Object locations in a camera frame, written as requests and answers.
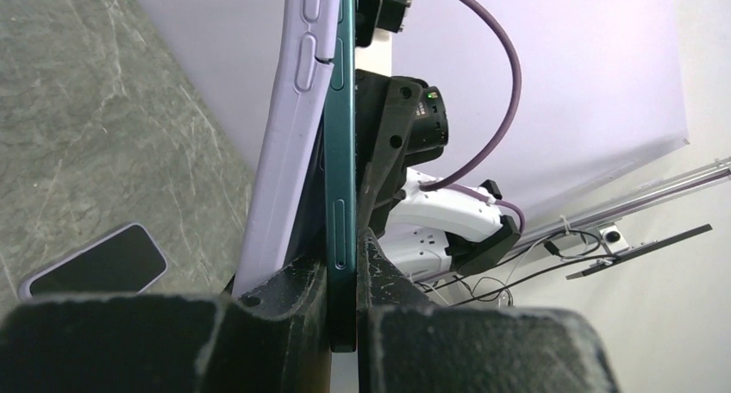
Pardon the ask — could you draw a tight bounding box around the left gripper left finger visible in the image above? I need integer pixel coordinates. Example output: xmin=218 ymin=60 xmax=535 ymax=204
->
xmin=1 ymin=257 xmax=330 ymax=392

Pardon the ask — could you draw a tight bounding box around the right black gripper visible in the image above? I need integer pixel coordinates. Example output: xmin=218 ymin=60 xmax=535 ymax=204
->
xmin=355 ymin=70 xmax=427 ymax=235

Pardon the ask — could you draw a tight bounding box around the black flat bar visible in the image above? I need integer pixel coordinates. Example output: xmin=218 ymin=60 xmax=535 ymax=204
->
xmin=565 ymin=224 xmax=713 ymax=280

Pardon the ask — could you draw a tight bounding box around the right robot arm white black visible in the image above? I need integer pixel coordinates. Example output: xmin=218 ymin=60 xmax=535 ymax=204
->
xmin=354 ymin=70 xmax=522 ymax=281

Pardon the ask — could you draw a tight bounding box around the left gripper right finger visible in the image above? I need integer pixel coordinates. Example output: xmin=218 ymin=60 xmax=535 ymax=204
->
xmin=357 ymin=230 xmax=620 ymax=392

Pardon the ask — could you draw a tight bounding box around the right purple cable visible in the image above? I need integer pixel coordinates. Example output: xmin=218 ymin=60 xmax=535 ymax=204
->
xmin=410 ymin=0 xmax=527 ymax=235

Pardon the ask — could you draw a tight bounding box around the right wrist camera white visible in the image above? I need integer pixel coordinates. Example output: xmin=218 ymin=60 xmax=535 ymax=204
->
xmin=354 ymin=0 xmax=413 ymax=76

